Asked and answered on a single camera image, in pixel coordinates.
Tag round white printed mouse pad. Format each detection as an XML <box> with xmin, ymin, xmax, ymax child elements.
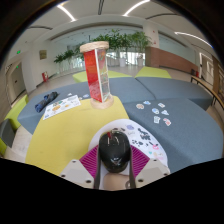
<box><xmin>88</xmin><ymin>118</ymin><xmax>169</xmax><ymax>177</ymax></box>

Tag long ceiling light strips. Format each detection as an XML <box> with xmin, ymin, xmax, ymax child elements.
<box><xmin>56</xmin><ymin>0</ymin><xmax>214</xmax><ymax>48</ymax></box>

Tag lime green ottoman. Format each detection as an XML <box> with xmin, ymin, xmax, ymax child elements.
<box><xmin>0</xmin><ymin>94</ymin><xmax>29</xmax><ymax>156</ymax></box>

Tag folded dark blue umbrella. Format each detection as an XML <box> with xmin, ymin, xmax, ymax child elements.
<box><xmin>34</xmin><ymin>91</ymin><xmax>59</xmax><ymax>113</ymax></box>

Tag red panel stand with rope ends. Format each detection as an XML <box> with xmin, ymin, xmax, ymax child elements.
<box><xmin>79</xmin><ymin>40</ymin><xmax>115</xmax><ymax>110</ymax></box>

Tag white printed sticker sheet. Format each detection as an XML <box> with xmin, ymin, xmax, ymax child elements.
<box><xmin>42</xmin><ymin>94</ymin><xmax>82</xmax><ymax>121</ymax></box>

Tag black computer mouse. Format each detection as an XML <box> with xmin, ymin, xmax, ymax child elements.
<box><xmin>98</xmin><ymin>130</ymin><xmax>132</xmax><ymax>174</ymax></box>

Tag row of potted green plants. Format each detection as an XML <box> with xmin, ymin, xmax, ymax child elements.
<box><xmin>53</xmin><ymin>29</ymin><xmax>153</xmax><ymax>68</ymax></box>

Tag dark grey ottoman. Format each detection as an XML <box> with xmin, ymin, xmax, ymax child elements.
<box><xmin>0</xmin><ymin>119</ymin><xmax>16</xmax><ymax>148</ymax></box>

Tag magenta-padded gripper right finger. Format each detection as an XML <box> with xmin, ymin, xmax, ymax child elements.
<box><xmin>128</xmin><ymin>144</ymin><xmax>172</xmax><ymax>189</ymax></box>

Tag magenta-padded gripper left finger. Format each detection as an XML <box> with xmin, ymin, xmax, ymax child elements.
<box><xmin>59</xmin><ymin>144</ymin><xmax>103</xmax><ymax>190</ymax></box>

